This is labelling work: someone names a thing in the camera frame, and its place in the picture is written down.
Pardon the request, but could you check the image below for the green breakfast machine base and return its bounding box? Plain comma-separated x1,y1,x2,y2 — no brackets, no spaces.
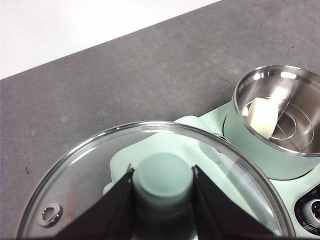
199,107,320,240

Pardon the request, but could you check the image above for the steel wire steamer rack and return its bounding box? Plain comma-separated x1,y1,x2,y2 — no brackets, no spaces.
243,98,315,153

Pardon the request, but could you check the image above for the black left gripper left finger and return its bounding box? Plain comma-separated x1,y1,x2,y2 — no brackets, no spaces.
53,164,135,240

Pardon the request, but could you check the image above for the glass lid with green knob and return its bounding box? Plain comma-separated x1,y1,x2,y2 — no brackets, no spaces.
18,121,297,240

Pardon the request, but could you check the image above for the plain white steamed bun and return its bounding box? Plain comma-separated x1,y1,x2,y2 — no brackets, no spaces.
241,97,279,141

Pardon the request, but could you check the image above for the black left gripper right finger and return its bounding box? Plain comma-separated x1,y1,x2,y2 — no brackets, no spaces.
191,164,276,240

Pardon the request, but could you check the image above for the green pot with handle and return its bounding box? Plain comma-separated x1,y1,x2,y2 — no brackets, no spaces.
222,65,320,181

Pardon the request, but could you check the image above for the silver control knob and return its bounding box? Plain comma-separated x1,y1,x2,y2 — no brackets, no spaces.
306,198,320,227

